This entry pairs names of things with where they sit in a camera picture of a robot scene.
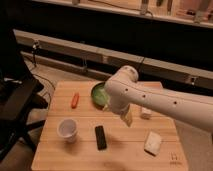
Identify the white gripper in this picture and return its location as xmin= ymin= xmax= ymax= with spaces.
xmin=109 ymin=103 xmax=132 ymax=127

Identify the black eraser block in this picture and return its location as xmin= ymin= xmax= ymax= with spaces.
xmin=95 ymin=126 xmax=107 ymax=150

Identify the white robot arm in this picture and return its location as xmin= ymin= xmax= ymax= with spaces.
xmin=104 ymin=65 xmax=213 ymax=133

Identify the white sponge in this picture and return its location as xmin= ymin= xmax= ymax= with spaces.
xmin=144 ymin=132 xmax=162 ymax=156

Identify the white glue bottle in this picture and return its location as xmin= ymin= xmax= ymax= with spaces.
xmin=140 ymin=107 xmax=152 ymax=119

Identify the green bowl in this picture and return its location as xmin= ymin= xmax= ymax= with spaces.
xmin=91 ymin=82 xmax=109 ymax=107

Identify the orange carrot toy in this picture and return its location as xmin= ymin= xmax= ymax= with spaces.
xmin=71 ymin=93 xmax=79 ymax=109

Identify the white paper cup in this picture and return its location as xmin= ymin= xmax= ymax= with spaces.
xmin=57 ymin=118 xmax=77 ymax=143

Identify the black office chair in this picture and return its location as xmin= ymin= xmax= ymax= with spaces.
xmin=0 ymin=28 xmax=48 ymax=162

